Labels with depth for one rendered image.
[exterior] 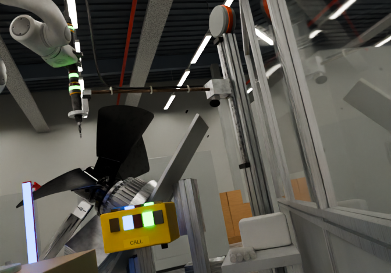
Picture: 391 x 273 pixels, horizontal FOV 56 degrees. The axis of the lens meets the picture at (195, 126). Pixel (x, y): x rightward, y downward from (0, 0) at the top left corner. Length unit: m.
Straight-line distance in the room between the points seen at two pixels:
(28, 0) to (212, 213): 6.30
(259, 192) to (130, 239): 0.84
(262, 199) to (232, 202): 7.76
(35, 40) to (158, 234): 0.71
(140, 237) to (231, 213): 8.51
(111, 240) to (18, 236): 7.66
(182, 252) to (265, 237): 5.71
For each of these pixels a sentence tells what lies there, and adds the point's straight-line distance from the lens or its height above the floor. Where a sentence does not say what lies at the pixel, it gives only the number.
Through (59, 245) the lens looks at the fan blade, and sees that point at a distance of 1.40.
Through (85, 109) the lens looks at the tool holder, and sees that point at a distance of 1.42.
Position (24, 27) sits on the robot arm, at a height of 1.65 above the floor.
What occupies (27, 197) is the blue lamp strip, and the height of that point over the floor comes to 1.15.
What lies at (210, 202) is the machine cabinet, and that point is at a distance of 7.15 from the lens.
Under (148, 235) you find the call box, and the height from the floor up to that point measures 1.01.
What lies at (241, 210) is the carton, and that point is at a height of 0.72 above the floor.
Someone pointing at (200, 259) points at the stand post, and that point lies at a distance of 1.36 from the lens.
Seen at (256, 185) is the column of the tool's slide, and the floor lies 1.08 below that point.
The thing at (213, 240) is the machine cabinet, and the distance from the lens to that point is 7.16.
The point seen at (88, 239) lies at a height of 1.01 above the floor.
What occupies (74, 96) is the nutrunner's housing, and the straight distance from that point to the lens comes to 1.43.
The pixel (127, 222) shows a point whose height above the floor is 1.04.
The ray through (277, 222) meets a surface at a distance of 1.35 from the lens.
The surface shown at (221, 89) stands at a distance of 1.63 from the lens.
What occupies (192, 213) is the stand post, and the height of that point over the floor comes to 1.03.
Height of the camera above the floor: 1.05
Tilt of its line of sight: 12 degrees up
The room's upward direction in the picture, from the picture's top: 11 degrees counter-clockwise
